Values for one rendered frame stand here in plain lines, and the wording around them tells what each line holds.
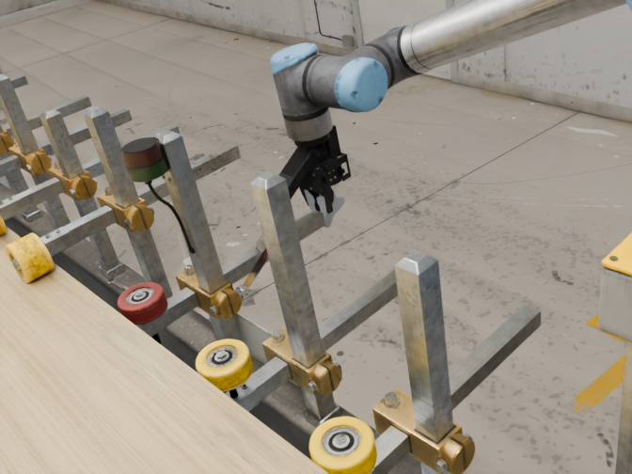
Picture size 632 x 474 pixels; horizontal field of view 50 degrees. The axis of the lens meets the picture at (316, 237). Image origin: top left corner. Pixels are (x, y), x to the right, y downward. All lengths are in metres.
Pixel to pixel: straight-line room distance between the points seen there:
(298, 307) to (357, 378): 1.27
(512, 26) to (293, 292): 0.52
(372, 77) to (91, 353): 0.64
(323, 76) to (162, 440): 0.65
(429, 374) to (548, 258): 1.91
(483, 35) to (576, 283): 1.57
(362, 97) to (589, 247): 1.74
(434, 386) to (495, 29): 0.57
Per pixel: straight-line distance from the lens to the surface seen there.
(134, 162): 1.06
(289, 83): 1.25
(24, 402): 1.10
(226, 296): 1.20
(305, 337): 1.03
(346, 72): 1.17
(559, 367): 2.25
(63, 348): 1.17
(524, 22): 1.11
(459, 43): 1.17
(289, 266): 0.95
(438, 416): 0.89
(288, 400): 1.21
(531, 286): 2.56
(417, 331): 0.79
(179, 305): 1.24
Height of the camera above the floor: 1.54
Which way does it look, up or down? 31 degrees down
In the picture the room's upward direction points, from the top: 11 degrees counter-clockwise
